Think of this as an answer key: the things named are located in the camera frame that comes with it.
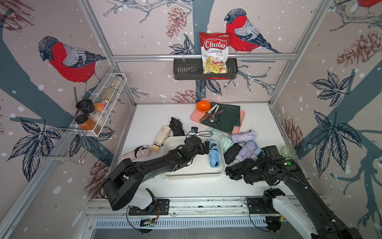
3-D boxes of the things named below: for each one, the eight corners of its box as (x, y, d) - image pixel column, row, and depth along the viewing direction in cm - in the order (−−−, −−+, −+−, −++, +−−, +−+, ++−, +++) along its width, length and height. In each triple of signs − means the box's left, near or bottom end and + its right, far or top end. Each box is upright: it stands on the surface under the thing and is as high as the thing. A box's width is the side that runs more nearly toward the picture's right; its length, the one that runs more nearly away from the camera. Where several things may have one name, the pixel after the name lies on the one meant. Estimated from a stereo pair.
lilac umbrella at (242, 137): (232, 146, 98) (233, 142, 93) (228, 138, 102) (230, 133, 97) (255, 141, 100) (258, 137, 95) (251, 134, 104) (253, 129, 99)
